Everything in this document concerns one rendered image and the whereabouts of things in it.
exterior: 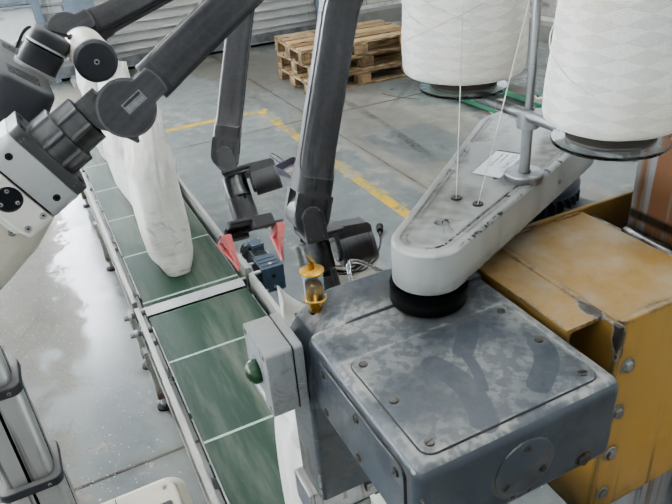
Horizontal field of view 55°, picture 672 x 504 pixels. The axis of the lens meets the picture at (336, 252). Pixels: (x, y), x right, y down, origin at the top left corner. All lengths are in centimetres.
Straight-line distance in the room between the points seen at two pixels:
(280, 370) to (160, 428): 194
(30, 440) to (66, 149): 77
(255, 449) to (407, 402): 134
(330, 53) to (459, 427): 59
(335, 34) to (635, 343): 58
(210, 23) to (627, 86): 55
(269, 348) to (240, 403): 137
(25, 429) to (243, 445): 67
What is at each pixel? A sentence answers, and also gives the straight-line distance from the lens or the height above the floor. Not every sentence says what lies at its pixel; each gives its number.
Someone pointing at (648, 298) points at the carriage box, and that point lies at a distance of 81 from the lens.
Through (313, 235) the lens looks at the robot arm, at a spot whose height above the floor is 129.
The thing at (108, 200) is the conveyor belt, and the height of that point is 38.
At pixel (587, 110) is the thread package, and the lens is 68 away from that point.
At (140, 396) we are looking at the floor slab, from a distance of 282.
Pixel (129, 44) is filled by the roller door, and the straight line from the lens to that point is 826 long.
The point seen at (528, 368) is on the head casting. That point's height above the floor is 134.
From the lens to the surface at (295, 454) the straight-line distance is 137.
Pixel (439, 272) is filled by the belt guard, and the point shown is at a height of 140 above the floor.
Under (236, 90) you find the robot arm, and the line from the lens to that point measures 144.
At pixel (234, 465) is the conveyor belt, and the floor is 38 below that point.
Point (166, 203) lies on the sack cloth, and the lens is 267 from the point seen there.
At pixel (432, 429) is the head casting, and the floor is 134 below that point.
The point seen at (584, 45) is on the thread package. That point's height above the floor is 162.
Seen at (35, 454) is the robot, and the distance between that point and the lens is 157.
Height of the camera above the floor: 177
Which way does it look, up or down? 30 degrees down
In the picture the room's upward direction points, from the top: 5 degrees counter-clockwise
